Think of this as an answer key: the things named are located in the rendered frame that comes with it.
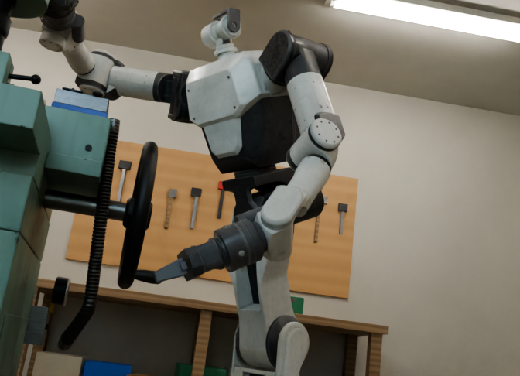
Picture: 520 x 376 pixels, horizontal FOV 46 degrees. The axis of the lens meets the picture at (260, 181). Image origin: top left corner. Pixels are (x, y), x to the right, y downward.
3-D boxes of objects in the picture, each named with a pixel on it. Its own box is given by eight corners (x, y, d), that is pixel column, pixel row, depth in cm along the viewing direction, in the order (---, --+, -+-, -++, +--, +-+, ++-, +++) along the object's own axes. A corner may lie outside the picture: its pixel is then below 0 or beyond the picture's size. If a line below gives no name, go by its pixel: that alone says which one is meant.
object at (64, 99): (106, 118, 114) (112, 90, 116) (45, 106, 112) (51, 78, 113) (104, 139, 127) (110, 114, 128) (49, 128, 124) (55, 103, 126)
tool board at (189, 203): (349, 298, 441) (359, 177, 465) (64, 258, 422) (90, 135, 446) (347, 299, 445) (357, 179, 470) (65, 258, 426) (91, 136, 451)
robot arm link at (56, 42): (45, -11, 156) (48, 11, 167) (31, 25, 153) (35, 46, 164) (90, 4, 159) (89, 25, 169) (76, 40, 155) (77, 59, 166)
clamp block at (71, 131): (102, 163, 111) (112, 117, 113) (24, 148, 108) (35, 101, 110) (101, 182, 125) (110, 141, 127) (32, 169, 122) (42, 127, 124)
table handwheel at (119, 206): (171, 124, 111) (155, 165, 138) (56, 100, 107) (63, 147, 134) (143, 285, 103) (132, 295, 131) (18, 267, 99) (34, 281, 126)
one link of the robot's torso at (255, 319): (268, 360, 179) (259, 199, 184) (314, 367, 167) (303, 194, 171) (228, 370, 168) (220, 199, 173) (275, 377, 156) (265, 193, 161)
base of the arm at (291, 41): (307, 100, 163) (298, 65, 168) (340, 73, 155) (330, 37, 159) (262, 88, 154) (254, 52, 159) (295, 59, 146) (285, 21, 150)
